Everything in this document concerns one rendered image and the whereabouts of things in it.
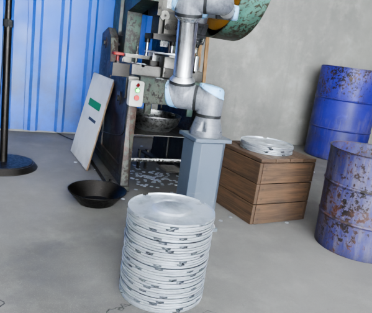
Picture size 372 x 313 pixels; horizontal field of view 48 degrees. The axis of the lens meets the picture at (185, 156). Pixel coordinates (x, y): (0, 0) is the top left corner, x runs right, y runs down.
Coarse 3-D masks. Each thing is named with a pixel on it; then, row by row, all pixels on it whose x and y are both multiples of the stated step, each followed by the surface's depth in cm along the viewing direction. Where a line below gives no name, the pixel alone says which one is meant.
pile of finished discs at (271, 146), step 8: (248, 136) 244; (256, 136) 246; (240, 144) 232; (248, 144) 224; (256, 144) 224; (264, 144) 227; (272, 144) 227; (280, 144) 234; (288, 144) 237; (256, 152) 221; (264, 152) 220; (272, 152) 219; (280, 152) 220; (288, 152) 223
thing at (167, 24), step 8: (168, 0) 243; (168, 8) 244; (160, 16) 242; (168, 16) 244; (152, 24) 254; (160, 24) 245; (168, 24) 243; (176, 24) 245; (152, 32) 253; (160, 32) 246; (168, 32) 245
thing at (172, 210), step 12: (132, 204) 139; (144, 204) 141; (156, 204) 140; (168, 204) 142; (180, 204) 144; (192, 204) 147; (204, 204) 149; (144, 216) 131; (156, 216) 132; (168, 216) 133; (180, 216) 134; (192, 216) 136; (204, 216) 138
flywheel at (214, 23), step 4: (236, 0) 250; (236, 4) 243; (208, 20) 276; (212, 20) 270; (216, 20) 265; (220, 20) 260; (224, 20) 256; (228, 20) 252; (208, 24) 276; (212, 24) 270; (216, 24) 265; (220, 24) 260; (224, 24) 256; (212, 28) 270; (216, 28) 265; (220, 28) 260
